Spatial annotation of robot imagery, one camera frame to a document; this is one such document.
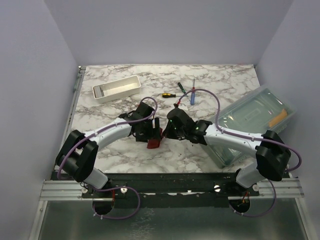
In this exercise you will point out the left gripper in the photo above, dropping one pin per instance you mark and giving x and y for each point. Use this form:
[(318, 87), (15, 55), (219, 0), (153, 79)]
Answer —
[(153, 133)]

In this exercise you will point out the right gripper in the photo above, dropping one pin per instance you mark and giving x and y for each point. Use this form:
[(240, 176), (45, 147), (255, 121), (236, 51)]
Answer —
[(167, 132)]

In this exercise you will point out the red card holder wallet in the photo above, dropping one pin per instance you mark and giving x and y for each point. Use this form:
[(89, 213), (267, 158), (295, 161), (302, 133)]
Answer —
[(153, 143)]

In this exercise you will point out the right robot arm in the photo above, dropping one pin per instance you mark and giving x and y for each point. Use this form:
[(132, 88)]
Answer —
[(270, 153)]

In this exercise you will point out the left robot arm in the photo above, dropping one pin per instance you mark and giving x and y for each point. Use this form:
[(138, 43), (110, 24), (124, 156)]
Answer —
[(78, 154)]

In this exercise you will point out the blue red screwdriver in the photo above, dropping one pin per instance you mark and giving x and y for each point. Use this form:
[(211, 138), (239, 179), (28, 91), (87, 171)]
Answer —
[(192, 98)]

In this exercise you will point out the yellow black screwdriver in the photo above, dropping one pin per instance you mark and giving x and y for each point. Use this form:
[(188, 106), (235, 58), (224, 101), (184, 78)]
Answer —
[(168, 95)]

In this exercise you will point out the green black screwdriver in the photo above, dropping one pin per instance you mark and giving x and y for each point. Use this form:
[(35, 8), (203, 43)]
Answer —
[(182, 89)]

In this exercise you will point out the white rectangular tray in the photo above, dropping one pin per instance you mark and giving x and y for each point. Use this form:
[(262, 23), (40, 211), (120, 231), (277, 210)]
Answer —
[(116, 89)]

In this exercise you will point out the clear plastic storage box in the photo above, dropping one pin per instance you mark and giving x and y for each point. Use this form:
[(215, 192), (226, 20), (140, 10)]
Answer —
[(249, 114)]

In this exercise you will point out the orange item in box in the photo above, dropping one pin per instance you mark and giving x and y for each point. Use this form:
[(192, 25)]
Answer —
[(277, 119)]

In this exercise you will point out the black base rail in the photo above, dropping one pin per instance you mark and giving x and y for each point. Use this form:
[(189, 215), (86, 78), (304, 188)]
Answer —
[(168, 190)]

